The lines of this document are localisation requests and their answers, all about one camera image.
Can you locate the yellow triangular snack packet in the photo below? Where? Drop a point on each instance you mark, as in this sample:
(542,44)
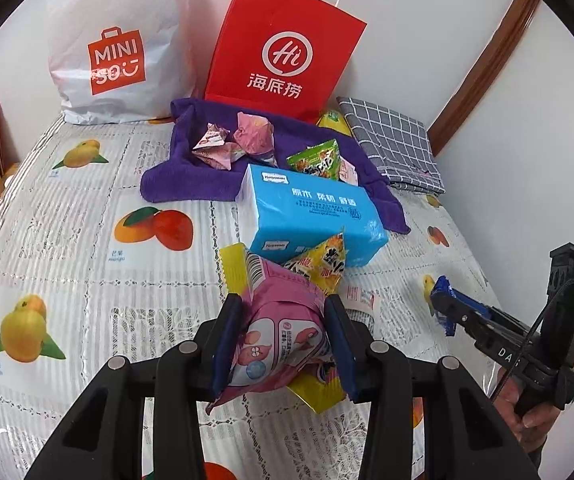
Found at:
(319,260)

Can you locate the small white red packet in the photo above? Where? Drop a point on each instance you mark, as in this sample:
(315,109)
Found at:
(359,302)

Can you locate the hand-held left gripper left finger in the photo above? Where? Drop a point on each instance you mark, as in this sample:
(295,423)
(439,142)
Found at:
(224,345)

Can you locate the flat yellow snack packet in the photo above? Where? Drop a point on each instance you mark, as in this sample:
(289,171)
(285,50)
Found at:
(317,392)

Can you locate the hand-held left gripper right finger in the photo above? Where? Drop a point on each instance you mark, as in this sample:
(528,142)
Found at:
(342,345)

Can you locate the grey checked folded cloth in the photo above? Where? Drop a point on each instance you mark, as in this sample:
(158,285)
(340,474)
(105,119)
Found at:
(392,145)

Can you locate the purple towel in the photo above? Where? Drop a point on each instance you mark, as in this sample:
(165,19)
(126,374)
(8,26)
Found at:
(187,170)

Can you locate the wooden door frame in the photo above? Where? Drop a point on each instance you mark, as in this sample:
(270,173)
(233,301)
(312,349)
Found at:
(487,60)

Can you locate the white plastic shopping bag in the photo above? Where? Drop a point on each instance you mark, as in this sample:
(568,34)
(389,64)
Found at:
(117,20)

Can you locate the pale pink peach snack packet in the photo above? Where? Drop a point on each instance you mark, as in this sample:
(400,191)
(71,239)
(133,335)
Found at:
(254,134)

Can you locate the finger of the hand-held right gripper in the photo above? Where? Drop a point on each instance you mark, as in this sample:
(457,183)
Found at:
(477,307)
(467,324)

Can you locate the fruit print tablecloth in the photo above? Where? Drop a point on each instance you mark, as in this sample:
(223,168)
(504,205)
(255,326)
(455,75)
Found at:
(92,260)

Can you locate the pink folded snack packet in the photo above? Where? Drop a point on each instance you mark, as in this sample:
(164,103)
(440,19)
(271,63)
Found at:
(222,156)

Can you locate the small pink white packet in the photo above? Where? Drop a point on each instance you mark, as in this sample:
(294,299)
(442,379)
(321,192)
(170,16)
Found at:
(349,172)

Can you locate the person's right hand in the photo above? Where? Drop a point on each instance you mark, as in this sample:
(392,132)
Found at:
(527,430)

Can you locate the green triangular snack packet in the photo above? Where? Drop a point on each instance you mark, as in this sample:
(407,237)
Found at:
(314,157)

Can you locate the blue tissue pack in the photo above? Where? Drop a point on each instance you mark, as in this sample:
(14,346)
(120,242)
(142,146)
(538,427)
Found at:
(312,210)

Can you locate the red paper bag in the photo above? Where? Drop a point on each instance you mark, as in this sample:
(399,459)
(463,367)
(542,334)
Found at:
(287,50)

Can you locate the yellow green snack packet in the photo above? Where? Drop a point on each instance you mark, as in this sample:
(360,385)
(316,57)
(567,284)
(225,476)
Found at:
(332,121)

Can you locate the pink white triangular packet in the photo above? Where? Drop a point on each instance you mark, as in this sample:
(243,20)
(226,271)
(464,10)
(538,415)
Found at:
(211,139)

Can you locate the pink sweet potato snack bag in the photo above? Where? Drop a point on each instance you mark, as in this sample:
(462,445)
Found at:
(282,325)

